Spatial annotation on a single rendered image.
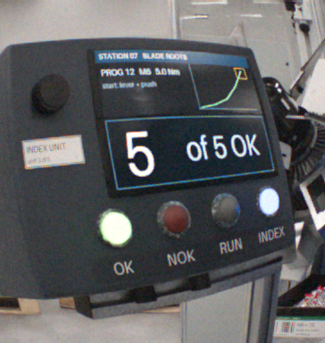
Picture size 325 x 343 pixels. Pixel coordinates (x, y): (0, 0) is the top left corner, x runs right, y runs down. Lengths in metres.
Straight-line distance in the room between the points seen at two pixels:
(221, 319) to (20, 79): 2.26
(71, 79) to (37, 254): 0.13
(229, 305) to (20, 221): 2.19
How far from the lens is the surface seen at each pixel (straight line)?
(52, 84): 0.44
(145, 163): 0.47
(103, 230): 0.44
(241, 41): 1.53
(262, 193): 0.54
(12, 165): 0.42
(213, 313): 2.66
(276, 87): 1.29
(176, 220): 0.47
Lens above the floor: 1.19
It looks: 5 degrees down
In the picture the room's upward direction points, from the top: 2 degrees counter-clockwise
